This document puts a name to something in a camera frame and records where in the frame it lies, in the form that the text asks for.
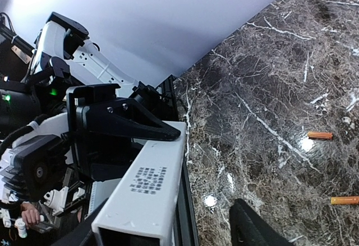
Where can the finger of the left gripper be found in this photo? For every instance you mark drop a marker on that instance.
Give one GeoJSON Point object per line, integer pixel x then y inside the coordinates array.
{"type": "Point", "coordinates": [124, 117]}

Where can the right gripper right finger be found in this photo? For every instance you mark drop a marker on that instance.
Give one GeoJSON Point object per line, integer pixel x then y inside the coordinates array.
{"type": "Point", "coordinates": [248, 228]}

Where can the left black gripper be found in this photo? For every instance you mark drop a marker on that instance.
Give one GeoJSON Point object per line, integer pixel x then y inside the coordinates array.
{"type": "Point", "coordinates": [39, 163]}

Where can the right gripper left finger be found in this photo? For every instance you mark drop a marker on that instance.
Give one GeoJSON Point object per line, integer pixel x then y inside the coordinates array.
{"type": "Point", "coordinates": [82, 235]}

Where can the white remote control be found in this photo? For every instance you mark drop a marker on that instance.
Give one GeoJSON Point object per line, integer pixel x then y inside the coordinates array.
{"type": "Point", "coordinates": [140, 210]}

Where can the orange battery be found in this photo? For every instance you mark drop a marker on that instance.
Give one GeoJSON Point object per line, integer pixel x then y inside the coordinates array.
{"type": "Point", "coordinates": [320, 135]}
{"type": "Point", "coordinates": [348, 200]}

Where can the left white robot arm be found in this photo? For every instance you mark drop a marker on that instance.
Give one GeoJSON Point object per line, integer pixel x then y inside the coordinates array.
{"type": "Point", "coordinates": [62, 56]}

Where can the left black frame post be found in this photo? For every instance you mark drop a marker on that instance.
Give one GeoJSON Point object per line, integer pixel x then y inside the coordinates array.
{"type": "Point", "coordinates": [169, 107]}

